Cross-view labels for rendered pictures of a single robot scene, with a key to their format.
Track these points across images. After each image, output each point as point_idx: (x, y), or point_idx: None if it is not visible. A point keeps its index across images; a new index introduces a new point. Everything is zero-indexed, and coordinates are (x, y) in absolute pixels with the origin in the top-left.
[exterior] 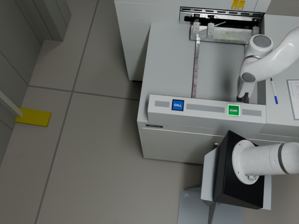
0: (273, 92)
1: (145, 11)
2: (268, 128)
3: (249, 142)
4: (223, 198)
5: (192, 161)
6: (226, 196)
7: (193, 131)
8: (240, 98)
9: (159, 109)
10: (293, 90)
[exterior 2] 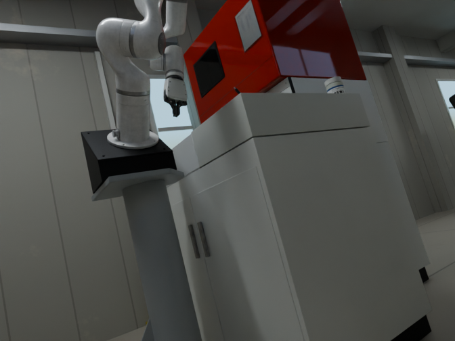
0: None
1: None
2: (198, 145)
3: (154, 134)
4: (87, 158)
5: (208, 336)
6: (83, 141)
7: (171, 201)
8: (172, 108)
9: None
10: None
